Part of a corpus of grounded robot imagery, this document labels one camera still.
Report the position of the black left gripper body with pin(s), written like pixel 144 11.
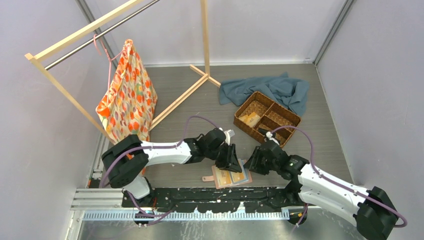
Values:
pixel 223 155

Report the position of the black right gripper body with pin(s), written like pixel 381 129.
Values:
pixel 260 164

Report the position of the yellow credit card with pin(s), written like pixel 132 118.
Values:
pixel 222 178
pixel 239 177
pixel 252 119

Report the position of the woven wicker divided basket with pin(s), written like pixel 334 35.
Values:
pixel 273 115

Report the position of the orange credit card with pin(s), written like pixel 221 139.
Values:
pixel 243 118

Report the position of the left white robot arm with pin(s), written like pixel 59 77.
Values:
pixel 125 160

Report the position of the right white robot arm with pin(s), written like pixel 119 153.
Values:
pixel 370 211

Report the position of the blue-grey crumpled cloth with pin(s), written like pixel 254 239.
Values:
pixel 291 93

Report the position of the orange floral hanging garment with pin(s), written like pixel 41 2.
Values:
pixel 128 106

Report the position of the pink clothes hanger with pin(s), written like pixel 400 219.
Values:
pixel 109 58

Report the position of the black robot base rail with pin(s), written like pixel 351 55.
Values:
pixel 225 200

